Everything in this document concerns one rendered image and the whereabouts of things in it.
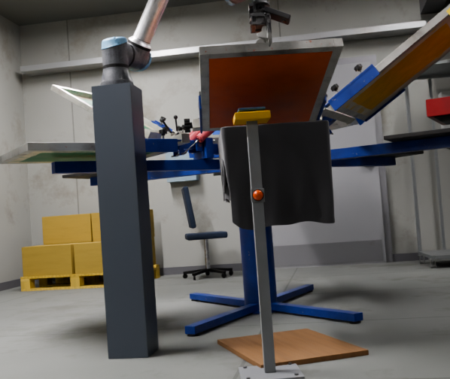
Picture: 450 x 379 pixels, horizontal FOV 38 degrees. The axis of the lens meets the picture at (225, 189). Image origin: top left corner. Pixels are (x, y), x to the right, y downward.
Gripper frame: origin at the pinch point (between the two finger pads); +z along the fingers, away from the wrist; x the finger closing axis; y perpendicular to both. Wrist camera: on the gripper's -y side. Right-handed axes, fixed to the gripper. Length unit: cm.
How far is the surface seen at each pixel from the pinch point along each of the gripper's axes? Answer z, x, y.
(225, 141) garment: 34.8, -13.8, 20.9
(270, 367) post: 125, -10, 12
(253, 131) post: 42.3, 13.3, 11.7
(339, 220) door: -34, -423, -111
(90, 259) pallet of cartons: -2, -382, 141
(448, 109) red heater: 5, -63, -95
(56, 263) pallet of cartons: -3, -392, 175
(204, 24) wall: -259, -392, 15
